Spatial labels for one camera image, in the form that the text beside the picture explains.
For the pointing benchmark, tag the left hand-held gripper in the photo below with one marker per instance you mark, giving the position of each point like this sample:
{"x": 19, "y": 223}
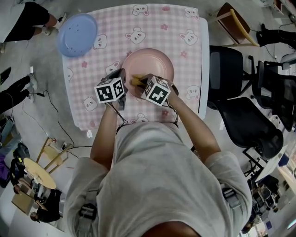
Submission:
{"x": 108, "y": 91}

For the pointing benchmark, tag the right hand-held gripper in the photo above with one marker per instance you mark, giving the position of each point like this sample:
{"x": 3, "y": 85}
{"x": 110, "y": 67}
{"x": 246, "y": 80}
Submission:
{"x": 157, "y": 91}

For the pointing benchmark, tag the yellow sponge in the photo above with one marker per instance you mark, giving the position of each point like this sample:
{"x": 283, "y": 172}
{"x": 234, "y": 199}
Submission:
{"x": 136, "y": 79}

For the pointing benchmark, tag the pink plate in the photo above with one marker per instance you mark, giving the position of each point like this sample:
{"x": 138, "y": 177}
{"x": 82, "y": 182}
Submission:
{"x": 148, "y": 62}

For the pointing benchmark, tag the person's right forearm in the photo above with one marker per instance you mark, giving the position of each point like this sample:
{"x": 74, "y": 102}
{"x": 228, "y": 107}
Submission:
{"x": 194, "y": 129}

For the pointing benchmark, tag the person's left forearm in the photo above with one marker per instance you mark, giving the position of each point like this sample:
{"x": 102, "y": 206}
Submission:
{"x": 105, "y": 136}

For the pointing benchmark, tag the blue plate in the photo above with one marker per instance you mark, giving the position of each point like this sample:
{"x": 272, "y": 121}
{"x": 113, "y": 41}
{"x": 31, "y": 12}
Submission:
{"x": 77, "y": 34}

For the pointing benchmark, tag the pink checkered bunny tablecloth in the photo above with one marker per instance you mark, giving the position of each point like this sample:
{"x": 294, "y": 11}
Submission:
{"x": 148, "y": 30}

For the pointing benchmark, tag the white table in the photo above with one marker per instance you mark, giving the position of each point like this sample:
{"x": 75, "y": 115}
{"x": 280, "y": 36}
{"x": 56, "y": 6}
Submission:
{"x": 205, "y": 69}

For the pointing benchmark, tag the person's grey t-shirt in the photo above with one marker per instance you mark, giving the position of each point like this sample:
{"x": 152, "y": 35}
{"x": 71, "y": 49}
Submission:
{"x": 152, "y": 185}

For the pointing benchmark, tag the wooden chair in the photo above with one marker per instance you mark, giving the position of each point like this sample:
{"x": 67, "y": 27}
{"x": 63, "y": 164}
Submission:
{"x": 233, "y": 25}

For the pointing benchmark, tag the black mesh office chair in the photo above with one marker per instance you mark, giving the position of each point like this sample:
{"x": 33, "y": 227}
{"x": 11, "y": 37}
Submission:
{"x": 279, "y": 92}

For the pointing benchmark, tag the cardboard box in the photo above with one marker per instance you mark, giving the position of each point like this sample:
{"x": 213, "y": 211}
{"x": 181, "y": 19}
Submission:
{"x": 22, "y": 202}

